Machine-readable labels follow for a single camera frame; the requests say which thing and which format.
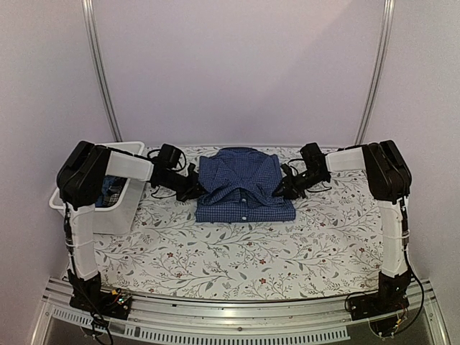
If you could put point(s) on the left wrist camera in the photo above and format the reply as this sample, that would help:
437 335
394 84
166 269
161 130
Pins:
169 160

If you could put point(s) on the right aluminium frame post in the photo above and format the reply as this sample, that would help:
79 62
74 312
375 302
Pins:
379 63

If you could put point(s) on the black white plaid garment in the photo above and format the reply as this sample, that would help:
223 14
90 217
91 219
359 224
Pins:
117 189

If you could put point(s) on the blue plaid button shirt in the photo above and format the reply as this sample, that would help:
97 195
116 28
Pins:
239 184

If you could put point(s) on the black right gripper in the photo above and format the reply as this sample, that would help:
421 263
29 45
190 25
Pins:
290 188

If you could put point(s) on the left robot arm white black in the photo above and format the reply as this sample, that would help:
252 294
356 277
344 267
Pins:
80 183

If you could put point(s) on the aluminium frame post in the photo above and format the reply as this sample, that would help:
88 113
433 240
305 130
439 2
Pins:
99 69
379 63

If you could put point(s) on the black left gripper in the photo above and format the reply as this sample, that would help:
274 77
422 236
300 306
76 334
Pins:
195 189

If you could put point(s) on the left aluminium frame post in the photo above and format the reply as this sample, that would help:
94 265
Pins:
99 69

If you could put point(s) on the floral patterned table cloth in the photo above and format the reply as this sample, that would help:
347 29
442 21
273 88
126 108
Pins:
333 247

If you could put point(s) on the aluminium front rail base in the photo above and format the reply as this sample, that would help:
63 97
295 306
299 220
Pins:
156 319

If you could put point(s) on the white plastic laundry bin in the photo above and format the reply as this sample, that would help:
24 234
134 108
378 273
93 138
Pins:
115 212

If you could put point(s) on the teal blue garment in bin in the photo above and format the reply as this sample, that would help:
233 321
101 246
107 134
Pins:
104 200

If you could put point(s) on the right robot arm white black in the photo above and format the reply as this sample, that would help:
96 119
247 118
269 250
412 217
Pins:
389 181

